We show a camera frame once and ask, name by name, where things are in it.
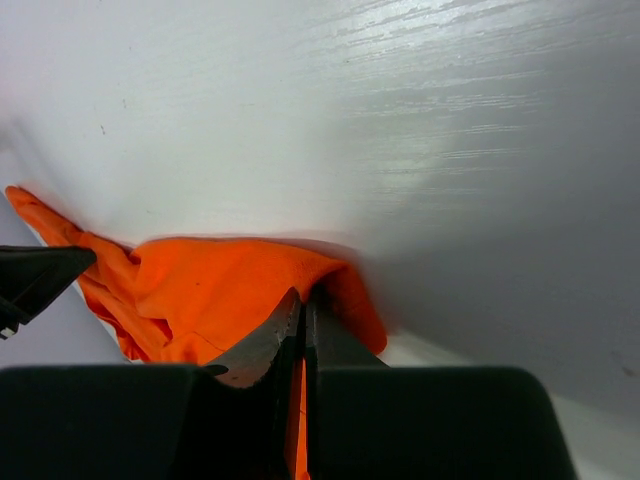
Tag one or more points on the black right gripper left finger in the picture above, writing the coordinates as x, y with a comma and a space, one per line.
235, 418

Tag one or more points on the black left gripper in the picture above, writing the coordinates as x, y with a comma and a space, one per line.
33, 277

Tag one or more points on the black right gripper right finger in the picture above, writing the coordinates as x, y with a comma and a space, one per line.
368, 420

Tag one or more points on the orange t shirt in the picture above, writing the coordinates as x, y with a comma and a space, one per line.
189, 301

